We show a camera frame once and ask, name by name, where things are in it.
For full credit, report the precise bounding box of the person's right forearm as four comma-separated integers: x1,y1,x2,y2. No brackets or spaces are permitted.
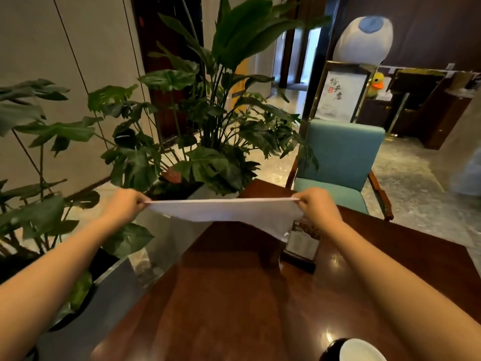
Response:
317,220,481,361

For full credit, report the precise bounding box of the yellow duck toy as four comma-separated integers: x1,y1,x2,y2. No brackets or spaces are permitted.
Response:
366,72,385,98

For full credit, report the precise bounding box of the teal upholstered wooden chair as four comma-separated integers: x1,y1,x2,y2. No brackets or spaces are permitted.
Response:
286,119,394,221

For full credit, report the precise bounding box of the silver metal planter box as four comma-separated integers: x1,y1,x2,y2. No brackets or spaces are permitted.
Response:
26,184,241,361

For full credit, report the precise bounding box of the gold-framed sign stand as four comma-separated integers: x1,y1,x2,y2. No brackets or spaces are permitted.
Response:
310,61,377,124

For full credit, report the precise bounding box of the tall broad-leaf green plant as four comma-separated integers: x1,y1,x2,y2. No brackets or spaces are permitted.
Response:
88,0,331,196

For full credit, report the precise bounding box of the dark wooden napkin holder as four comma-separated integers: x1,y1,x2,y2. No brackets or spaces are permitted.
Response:
283,218,321,274

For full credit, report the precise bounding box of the large white plush mascot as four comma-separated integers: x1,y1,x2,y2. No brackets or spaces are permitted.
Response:
332,16,394,66

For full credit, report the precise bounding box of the white paper napkin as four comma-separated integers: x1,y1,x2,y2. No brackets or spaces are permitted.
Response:
145,197,304,243

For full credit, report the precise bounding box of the person's right hand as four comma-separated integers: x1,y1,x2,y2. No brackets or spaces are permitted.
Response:
292,187,343,232

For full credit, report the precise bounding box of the person's left hand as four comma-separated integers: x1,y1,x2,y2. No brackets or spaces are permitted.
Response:
101,189,152,229

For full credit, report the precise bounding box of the dark wooden reception counter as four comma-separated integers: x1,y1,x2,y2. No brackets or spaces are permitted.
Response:
357,67,479,150

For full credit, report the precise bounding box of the person's left forearm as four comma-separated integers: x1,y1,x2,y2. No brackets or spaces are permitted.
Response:
0,217,120,361

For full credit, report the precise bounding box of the split-leaf green plant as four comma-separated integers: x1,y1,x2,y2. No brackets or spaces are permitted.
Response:
0,79,155,312

